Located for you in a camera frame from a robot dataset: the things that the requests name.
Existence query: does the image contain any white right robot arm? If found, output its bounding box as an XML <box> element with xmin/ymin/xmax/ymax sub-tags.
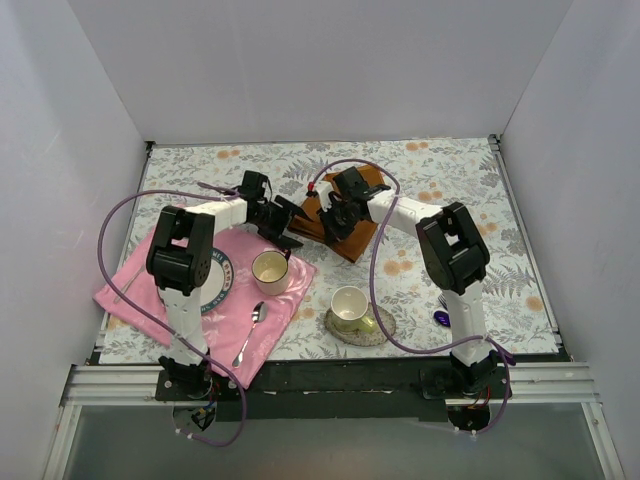
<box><xmin>307</xmin><ymin>167</ymin><xmax>499</xmax><ymax>398</ymax></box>

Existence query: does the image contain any silver fork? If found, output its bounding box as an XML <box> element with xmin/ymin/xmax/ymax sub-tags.
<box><xmin>113</xmin><ymin>265</ymin><xmax>145</xmax><ymax>304</ymax></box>

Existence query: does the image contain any purple spoon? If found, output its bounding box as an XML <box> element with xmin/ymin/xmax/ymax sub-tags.
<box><xmin>433</xmin><ymin>310</ymin><xmax>451</xmax><ymax>328</ymax></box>

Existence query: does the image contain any woven round saucer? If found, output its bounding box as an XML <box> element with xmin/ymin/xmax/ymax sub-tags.
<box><xmin>323</xmin><ymin>303</ymin><xmax>398</xmax><ymax>347</ymax></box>

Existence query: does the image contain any silver spoon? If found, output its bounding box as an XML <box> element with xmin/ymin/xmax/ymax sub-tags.
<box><xmin>232</xmin><ymin>301</ymin><xmax>268</xmax><ymax>368</ymax></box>

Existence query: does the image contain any cream mug black handle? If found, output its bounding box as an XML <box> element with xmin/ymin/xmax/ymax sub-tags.
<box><xmin>251</xmin><ymin>250</ymin><xmax>291</xmax><ymax>296</ymax></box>

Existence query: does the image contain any white plate green rim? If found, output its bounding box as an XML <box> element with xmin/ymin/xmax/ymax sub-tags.
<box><xmin>200</xmin><ymin>247</ymin><xmax>235</xmax><ymax>315</ymax></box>

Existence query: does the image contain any pale green teacup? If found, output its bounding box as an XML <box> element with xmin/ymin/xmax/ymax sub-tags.
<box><xmin>330</xmin><ymin>286</ymin><xmax>377</xmax><ymax>333</ymax></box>

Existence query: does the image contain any aluminium frame rail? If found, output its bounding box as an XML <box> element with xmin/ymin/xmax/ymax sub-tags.
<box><xmin>44</xmin><ymin>358</ymin><xmax>625</xmax><ymax>479</ymax></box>

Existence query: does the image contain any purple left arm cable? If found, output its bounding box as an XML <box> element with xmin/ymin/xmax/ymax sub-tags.
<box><xmin>97</xmin><ymin>180</ymin><xmax>249</xmax><ymax>447</ymax></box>

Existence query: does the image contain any floral patterned tablecloth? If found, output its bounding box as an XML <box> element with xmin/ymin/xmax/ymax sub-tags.
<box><xmin>119</xmin><ymin>138</ymin><xmax>561</xmax><ymax>360</ymax></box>

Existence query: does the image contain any orange-brown cloth napkin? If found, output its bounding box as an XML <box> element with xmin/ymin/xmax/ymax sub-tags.
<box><xmin>288</xmin><ymin>165</ymin><xmax>384</xmax><ymax>263</ymax></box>

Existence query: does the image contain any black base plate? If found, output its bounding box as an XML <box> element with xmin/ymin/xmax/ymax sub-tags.
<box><xmin>154</xmin><ymin>357</ymin><xmax>514</xmax><ymax>424</ymax></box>

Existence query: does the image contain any pink floral placemat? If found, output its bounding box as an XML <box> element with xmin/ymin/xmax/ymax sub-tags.
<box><xmin>93</xmin><ymin>227</ymin><xmax>316</xmax><ymax>388</ymax></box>

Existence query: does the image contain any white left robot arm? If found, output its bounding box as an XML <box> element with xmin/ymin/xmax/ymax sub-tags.
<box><xmin>146</xmin><ymin>171</ymin><xmax>309</xmax><ymax>400</ymax></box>

